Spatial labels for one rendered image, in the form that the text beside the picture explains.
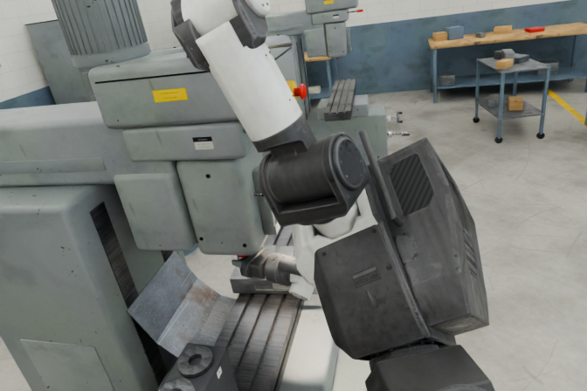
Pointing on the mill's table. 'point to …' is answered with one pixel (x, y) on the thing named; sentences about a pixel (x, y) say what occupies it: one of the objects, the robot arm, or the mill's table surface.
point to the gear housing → (188, 141)
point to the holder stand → (201, 370)
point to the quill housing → (224, 203)
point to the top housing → (169, 89)
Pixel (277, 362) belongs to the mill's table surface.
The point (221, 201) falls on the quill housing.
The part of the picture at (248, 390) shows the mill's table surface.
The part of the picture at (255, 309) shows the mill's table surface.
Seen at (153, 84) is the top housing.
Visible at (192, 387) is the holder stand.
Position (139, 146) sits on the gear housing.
